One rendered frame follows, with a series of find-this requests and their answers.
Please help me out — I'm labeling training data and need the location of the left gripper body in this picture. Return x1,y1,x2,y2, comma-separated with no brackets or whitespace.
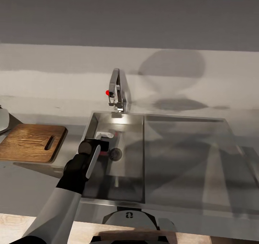
98,140,109,152

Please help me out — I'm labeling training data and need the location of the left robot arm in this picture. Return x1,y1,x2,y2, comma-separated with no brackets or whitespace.
10,132,113,244

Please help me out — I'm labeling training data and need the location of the cutting board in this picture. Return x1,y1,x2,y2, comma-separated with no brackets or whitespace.
0,124,67,163

